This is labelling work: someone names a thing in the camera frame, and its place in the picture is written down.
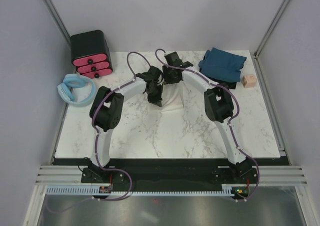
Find white t shirt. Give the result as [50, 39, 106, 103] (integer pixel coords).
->
[161, 83, 184, 111]

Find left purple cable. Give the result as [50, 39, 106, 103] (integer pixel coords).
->
[44, 51, 151, 213]

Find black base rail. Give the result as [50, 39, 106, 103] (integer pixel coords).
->
[53, 156, 289, 201]

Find black pink drawer box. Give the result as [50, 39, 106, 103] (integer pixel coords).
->
[70, 30, 113, 79]

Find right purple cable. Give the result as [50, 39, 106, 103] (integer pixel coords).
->
[154, 48, 260, 203]

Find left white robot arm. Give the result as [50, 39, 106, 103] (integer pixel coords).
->
[88, 66, 164, 182]

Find small pink cube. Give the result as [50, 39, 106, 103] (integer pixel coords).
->
[241, 74, 258, 88]

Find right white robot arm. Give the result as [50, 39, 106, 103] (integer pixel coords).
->
[163, 52, 256, 183]

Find white slotted cable duct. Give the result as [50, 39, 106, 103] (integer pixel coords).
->
[45, 184, 235, 196]

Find folded teal t shirt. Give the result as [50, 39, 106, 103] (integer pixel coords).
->
[198, 48, 247, 83]

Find purple cable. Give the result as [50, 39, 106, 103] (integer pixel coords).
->
[154, 48, 260, 203]
[44, 51, 151, 213]

